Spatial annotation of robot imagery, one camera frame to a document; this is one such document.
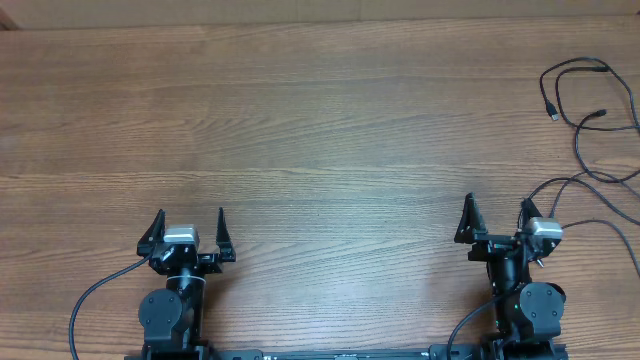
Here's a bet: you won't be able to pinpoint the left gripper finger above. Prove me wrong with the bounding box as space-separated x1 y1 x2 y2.
138 209 166 245
216 207 236 262

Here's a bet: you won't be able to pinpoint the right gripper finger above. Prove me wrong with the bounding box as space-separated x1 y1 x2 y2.
519 198 542 231
454 192 488 244

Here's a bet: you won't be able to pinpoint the black usb cables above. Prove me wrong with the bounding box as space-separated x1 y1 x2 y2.
517 108 640 279

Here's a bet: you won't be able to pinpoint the separated black usb cable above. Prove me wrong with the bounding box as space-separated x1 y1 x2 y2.
538 55 640 132

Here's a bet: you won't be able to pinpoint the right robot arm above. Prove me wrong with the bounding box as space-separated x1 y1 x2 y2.
445 193 568 359

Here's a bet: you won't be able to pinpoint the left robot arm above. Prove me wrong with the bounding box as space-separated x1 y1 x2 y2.
136 210 236 360

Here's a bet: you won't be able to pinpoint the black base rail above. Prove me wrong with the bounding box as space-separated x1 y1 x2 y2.
204 344 501 360

